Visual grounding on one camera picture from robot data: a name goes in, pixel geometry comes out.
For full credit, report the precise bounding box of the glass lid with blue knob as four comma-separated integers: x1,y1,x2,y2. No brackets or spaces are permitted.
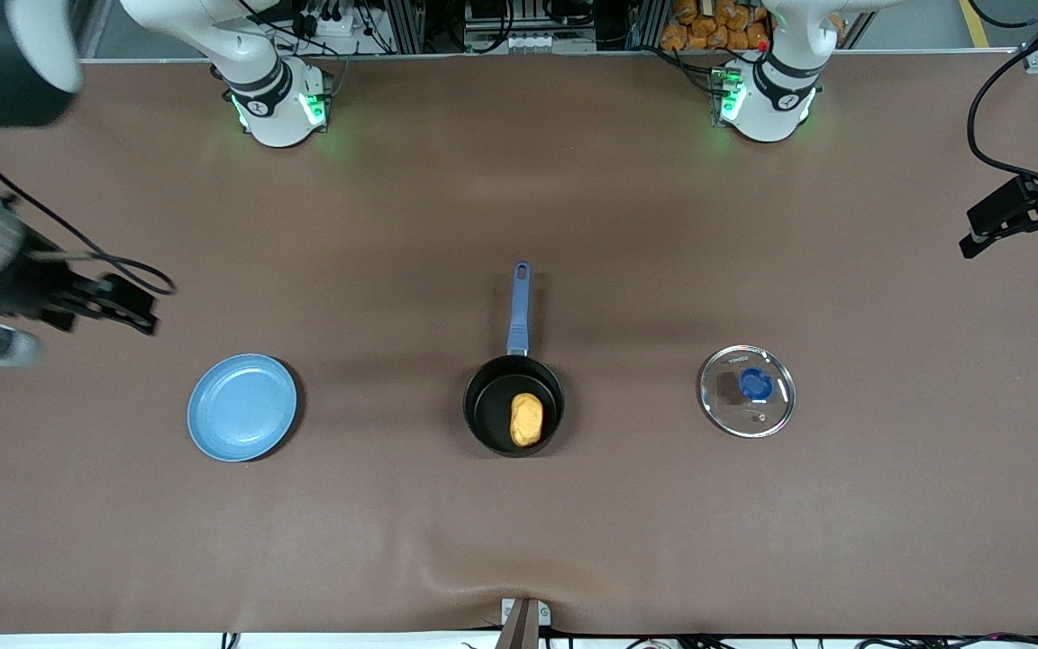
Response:
699,344,797,439

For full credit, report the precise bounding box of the yellow potato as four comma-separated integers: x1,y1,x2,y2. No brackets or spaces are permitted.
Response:
510,393,544,447

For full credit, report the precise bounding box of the blue round plate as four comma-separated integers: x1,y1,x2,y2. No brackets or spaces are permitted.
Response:
187,353,299,463

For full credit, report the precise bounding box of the green lit base connector box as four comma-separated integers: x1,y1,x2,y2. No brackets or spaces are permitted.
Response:
301,70,333,129
710,65,747,125

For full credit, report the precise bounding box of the large table cover mat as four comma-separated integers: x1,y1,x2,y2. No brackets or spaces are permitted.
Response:
0,50,1038,636

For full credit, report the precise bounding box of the white power strip with plugs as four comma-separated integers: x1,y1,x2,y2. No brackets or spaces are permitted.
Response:
289,0,376,39

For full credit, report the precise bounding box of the pile of orange toy food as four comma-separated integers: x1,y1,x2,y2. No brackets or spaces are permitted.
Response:
660,0,772,52

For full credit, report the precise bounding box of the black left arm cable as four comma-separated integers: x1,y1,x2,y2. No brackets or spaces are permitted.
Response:
968,0,1038,204

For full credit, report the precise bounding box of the black pot with blue handle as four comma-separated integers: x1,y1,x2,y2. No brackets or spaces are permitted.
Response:
463,261,566,458

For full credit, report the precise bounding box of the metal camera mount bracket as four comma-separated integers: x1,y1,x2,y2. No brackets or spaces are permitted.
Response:
501,598,551,649

